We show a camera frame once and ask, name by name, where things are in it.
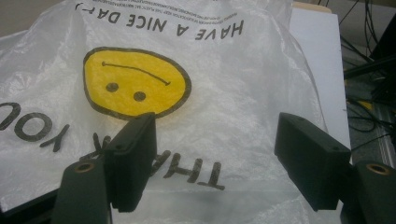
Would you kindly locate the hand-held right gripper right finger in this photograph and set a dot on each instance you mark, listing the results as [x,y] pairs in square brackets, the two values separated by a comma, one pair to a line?
[311,161]

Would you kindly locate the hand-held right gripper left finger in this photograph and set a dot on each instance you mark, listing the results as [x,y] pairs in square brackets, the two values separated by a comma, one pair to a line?
[132,161]

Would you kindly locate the white smiley-face plastic bag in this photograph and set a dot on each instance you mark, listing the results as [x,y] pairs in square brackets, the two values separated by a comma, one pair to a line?
[218,93]

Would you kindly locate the black metal stand bar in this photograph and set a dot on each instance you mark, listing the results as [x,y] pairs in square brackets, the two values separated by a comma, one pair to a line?
[370,67]

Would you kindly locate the aluminium rail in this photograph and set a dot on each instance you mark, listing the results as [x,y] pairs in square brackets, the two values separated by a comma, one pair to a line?
[384,146]

